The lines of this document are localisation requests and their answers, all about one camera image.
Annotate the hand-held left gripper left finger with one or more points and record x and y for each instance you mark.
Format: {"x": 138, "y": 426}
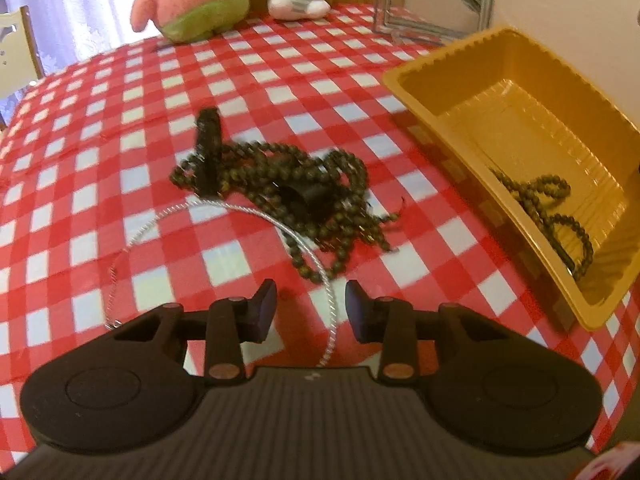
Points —
{"x": 265, "y": 310}

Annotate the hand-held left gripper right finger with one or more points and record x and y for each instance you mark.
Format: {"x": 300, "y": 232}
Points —
{"x": 356, "y": 310}

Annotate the yellow plastic tray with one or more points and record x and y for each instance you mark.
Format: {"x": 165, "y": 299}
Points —
{"x": 450, "y": 90}

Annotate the red checkered tablecloth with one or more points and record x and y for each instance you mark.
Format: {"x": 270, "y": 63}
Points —
{"x": 150, "y": 110}

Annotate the white wooden chair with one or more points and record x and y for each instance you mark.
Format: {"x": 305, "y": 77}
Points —
{"x": 15, "y": 60}

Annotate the sheer lace curtain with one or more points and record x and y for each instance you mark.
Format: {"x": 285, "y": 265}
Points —
{"x": 75, "y": 0}

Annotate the glass picture frame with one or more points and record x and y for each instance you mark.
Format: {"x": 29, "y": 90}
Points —
{"x": 430, "y": 5}

